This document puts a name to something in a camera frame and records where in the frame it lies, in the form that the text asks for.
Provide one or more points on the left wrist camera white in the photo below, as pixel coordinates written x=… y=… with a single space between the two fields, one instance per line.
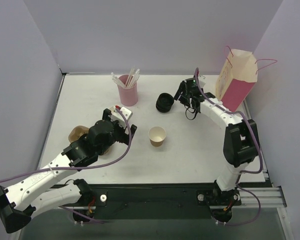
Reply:
x=122 y=115

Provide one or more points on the white wrapped straws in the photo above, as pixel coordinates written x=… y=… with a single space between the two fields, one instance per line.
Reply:
x=131 y=80

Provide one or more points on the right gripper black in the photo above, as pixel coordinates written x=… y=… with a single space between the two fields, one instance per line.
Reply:
x=184 y=91

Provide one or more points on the stack of brown paper cups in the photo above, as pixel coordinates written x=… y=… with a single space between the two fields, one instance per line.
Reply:
x=114 y=108

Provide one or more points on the stack of black lids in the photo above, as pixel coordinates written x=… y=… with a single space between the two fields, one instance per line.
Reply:
x=164 y=102

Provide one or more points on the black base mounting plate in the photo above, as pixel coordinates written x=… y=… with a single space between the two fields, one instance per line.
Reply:
x=161 y=201

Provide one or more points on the pink cream paper gift bag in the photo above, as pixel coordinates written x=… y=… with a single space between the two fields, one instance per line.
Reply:
x=238 y=76

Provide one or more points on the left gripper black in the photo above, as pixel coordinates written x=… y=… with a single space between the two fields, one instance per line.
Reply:
x=121 y=127

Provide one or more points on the brown pulp cup carriers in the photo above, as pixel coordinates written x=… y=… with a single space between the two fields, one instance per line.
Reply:
x=77 y=132

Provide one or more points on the single brown paper cup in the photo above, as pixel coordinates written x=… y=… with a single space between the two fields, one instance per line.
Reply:
x=157 y=135

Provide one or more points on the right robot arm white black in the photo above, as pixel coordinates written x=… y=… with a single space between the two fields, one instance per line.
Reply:
x=241 y=146

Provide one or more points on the pink straw holder cup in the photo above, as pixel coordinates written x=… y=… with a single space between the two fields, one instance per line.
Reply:
x=128 y=96

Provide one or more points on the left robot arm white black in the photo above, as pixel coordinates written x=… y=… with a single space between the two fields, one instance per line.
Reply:
x=28 y=198

